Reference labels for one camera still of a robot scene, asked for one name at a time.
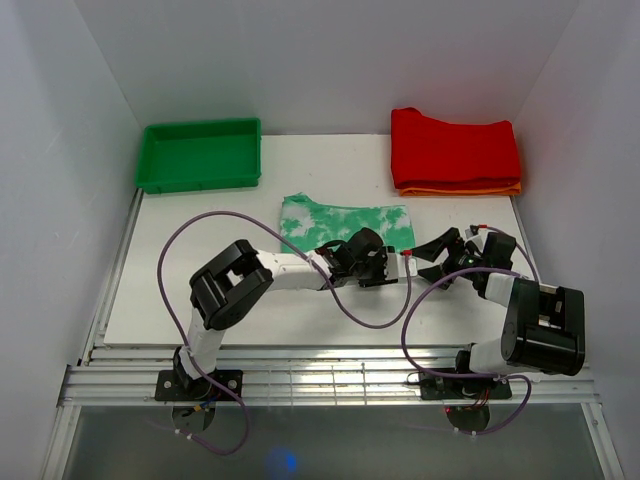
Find green plastic bin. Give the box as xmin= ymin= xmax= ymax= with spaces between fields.
xmin=135 ymin=118 xmax=261 ymax=194

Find aluminium rail frame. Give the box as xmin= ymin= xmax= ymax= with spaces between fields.
xmin=41 ymin=345 xmax=624 ymax=479

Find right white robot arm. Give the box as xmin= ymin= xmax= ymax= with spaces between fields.
xmin=411 ymin=224 xmax=586 ymax=397

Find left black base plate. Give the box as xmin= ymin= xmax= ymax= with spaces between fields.
xmin=154 ymin=370 xmax=243 ymax=403

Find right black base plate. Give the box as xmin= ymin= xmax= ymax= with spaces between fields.
xmin=418 ymin=369 xmax=512 ymax=402

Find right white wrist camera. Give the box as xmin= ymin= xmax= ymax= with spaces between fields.
xmin=464 ymin=224 xmax=488 ymax=249

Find orange folded trousers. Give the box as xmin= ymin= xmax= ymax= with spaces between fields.
xmin=398 ymin=182 xmax=522 ymax=197

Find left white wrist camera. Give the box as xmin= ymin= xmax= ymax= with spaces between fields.
xmin=385 ymin=246 xmax=418 ymax=281

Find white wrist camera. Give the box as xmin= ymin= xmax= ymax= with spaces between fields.
xmin=464 ymin=224 xmax=488 ymax=249
xmin=385 ymin=246 xmax=418 ymax=281

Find red folded trousers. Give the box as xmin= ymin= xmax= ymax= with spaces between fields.
xmin=390 ymin=108 xmax=522 ymax=190

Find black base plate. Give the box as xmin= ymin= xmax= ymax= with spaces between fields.
xmin=154 ymin=370 xmax=243 ymax=403
xmin=418 ymin=369 xmax=512 ymax=402

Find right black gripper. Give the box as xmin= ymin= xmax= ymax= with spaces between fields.
xmin=411 ymin=227 xmax=487 ymax=290

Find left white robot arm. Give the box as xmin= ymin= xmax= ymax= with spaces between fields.
xmin=173 ymin=228 xmax=412 ymax=400

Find green white tie-dye trousers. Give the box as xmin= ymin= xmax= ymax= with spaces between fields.
xmin=279 ymin=193 xmax=416 ymax=251

